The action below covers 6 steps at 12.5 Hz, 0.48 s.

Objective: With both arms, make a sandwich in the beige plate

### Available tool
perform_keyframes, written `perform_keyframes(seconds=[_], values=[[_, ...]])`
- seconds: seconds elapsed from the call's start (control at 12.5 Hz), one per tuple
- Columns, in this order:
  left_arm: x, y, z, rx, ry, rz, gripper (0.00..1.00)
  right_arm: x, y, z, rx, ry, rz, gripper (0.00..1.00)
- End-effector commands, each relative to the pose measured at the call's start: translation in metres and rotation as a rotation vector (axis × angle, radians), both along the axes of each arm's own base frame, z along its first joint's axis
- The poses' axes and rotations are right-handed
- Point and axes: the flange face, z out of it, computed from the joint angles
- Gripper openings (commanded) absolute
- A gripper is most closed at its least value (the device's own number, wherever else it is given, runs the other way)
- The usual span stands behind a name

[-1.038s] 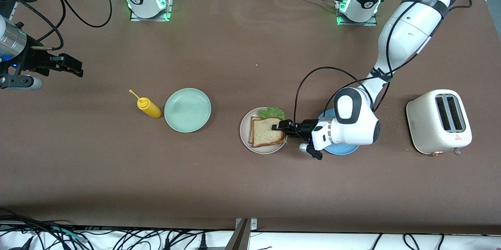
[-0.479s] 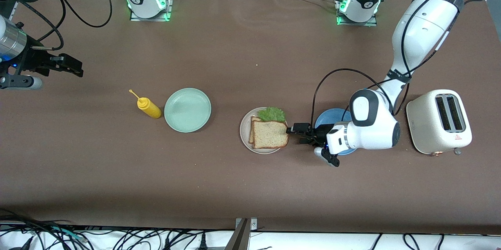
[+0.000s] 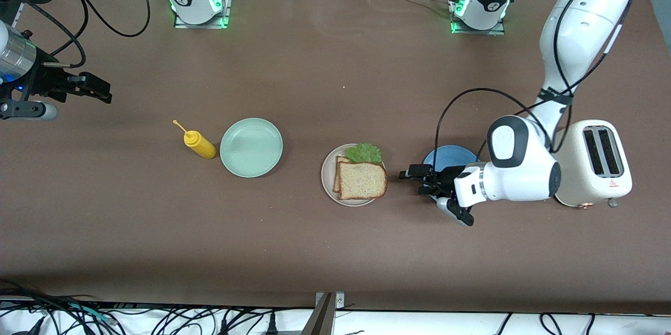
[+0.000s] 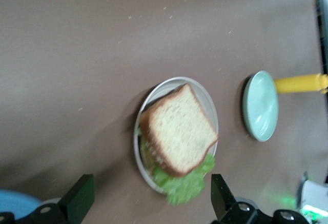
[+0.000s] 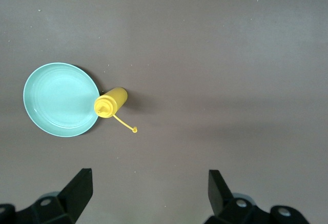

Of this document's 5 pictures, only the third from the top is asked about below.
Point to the white toaster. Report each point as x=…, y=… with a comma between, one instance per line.
x=592, y=167

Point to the yellow mustard squeeze bottle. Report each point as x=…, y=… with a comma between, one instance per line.
x=202, y=146

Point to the metal table edge bracket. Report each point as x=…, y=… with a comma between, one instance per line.
x=320, y=319

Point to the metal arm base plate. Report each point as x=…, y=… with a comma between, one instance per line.
x=477, y=32
x=199, y=26

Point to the green lettuce leaf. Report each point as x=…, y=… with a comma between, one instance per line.
x=364, y=153

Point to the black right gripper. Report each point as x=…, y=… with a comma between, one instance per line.
x=46, y=83

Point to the blue plate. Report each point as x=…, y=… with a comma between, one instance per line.
x=451, y=157

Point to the pale green plate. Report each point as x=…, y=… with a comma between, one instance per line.
x=251, y=147

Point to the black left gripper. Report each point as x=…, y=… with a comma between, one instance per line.
x=444, y=178

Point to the black power plug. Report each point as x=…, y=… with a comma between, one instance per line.
x=271, y=324

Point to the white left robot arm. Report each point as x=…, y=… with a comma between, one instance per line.
x=524, y=172

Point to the beige plate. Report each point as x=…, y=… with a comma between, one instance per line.
x=327, y=175

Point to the brown bread slice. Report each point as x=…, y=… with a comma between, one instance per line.
x=363, y=180
x=338, y=172

